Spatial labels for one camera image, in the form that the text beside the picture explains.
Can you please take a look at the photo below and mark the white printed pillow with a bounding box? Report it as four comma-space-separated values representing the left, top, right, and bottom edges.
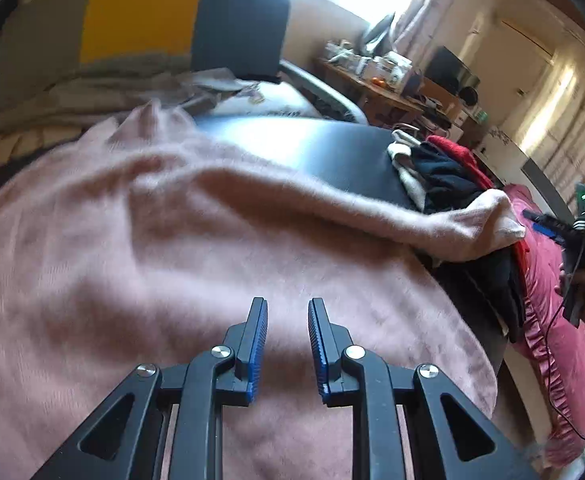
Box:
212, 80, 323, 121

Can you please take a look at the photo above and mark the cluttered wooden desk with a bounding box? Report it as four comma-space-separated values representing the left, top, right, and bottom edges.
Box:
315, 40, 488, 146

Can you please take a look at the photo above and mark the black padded table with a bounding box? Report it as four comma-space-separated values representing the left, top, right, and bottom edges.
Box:
195, 116, 511, 376

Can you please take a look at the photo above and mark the black monitor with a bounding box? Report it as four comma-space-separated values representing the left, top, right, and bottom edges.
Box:
360, 12, 398, 57

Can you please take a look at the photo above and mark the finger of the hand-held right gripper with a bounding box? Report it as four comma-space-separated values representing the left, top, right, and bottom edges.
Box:
523, 210, 574, 246

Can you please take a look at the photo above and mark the pink knitted sweater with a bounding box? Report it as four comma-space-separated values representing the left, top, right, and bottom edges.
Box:
0, 102, 527, 480

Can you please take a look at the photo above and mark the black garment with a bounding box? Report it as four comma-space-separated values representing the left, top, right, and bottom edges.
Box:
413, 142, 528, 343

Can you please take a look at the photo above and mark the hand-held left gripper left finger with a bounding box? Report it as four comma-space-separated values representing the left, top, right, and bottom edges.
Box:
32, 297, 269, 480

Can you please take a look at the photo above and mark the grey yellow striped blanket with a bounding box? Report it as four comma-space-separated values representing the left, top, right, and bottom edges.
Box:
0, 0, 206, 111

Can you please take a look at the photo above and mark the grey board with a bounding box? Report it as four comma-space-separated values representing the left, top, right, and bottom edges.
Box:
521, 159, 573, 221

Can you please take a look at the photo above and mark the white radiator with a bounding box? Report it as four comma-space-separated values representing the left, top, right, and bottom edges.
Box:
523, 55, 585, 221

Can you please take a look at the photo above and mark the white marked panel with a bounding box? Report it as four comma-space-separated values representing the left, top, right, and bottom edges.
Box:
475, 125, 528, 186

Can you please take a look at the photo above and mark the pale curtain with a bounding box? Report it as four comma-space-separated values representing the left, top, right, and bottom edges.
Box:
395, 0, 456, 53

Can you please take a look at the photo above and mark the beige crumpled cloth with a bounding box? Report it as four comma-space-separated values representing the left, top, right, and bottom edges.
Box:
0, 55, 253, 141

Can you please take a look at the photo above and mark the red garment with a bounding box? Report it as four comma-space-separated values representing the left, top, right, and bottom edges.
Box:
427, 135, 531, 281

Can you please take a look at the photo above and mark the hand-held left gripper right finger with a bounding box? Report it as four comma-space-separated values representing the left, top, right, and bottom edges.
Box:
307, 297, 541, 480

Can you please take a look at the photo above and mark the dark office chair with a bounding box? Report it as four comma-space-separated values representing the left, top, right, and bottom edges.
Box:
192, 0, 368, 126

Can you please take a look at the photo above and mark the white cloth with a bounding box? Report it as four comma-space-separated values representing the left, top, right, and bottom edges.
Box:
387, 130, 436, 206

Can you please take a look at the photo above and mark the black cable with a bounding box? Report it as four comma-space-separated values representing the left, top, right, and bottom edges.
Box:
543, 240, 585, 442

